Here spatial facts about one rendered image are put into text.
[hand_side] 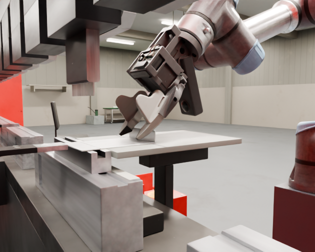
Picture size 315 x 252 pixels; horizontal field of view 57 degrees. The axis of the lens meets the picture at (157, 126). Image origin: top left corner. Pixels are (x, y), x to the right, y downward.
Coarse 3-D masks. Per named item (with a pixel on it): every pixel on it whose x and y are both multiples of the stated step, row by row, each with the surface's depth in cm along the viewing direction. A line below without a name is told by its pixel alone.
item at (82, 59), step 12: (72, 36) 46; (84, 36) 42; (96, 36) 42; (72, 48) 47; (84, 48) 42; (96, 48) 42; (72, 60) 47; (84, 60) 42; (96, 60) 43; (72, 72) 47; (84, 72) 43; (96, 72) 43; (72, 84) 50; (84, 84) 45
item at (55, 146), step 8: (32, 144) 45; (40, 144) 45; (48, 144) 45; (56, 144) 45; (64, 144) 45; (0, 152) 40; (8, 152) 40; (16, 152) 41; (24, 152) 42; (32, 152) 42
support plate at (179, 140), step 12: (156, 132) 65; (168, 132) 65; (180, 132) 65; (192, 132) 65; (144, 144) 48; (168, 144) 48; (180, 144) 48; (192, 144) 49; (204, 144) 50; (216, 144) 52; (228, 144) 54; (120, 156) 41; (132, 156) 43
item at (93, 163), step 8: (56, 152) 56; (64, 152) 52; (72, 152) 48; (80, 152) 44; (88, 152) 42; (96, 152) 41; (104, 152) 42; (72, 160) 48; (80, 160) 45; (88, 160) 42; (96, 160) 41; (104, 160) 42; (88, 168) 42; (96, 168) 41; (104, 168) 42
